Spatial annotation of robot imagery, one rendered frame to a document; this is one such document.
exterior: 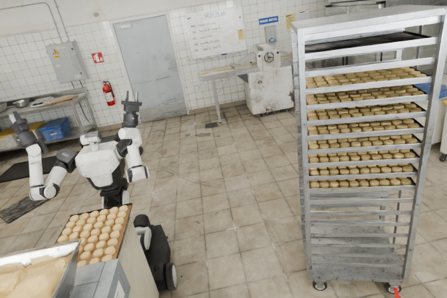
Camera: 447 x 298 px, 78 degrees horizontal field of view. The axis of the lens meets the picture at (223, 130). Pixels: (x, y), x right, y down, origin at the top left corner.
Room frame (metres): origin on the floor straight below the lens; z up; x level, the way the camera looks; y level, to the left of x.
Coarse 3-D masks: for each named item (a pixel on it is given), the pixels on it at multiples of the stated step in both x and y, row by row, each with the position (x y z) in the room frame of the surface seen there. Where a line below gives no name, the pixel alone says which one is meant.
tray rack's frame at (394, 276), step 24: (312, 24) 1.45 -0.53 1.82; (336, 24) 1.30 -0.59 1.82; (360, 24) 1.28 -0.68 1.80; (432, 96) 1.20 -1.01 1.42; (432, 120) 1.20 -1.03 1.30; (384, 216) 1.64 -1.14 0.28; (312, 240) 1.64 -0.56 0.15; (336, 240) 1.60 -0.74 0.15; (360, 240) 1.57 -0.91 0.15; (384, 240) 1.53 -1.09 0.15; (408, 240) 1.21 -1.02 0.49; (408, 264) 1.20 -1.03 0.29
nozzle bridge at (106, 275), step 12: (96, 264) 0.76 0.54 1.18; (108, 264) 0.75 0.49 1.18; (120, 264) 0.77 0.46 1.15; (84, 276) 0.72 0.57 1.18; (96, 276) 0.71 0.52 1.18; (108, 276) 0.70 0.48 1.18; (120, 276) 0.74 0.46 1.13; (84, 288) 0.67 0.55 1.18; (96, 288) 0.66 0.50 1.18; (108, 288) 0.65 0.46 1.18; (120, 288) 0.71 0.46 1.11
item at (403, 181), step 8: (312, 184) 1.40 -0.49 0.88; (320, 184) 1.40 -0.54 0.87; (328, 184) 1.38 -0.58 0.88; (336, 184) 1.36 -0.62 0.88; (344, 184) 1.35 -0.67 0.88; (352, 184) 1.34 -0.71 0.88; (360, 184) 1.34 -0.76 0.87; (368, 184) 1.32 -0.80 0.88; (376, 184) 1.30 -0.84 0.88; (384, 184) 1.29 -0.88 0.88; (392, 184) 1.29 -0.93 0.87; (400, 184) 1.29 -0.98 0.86; (408, 184) 1.27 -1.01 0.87
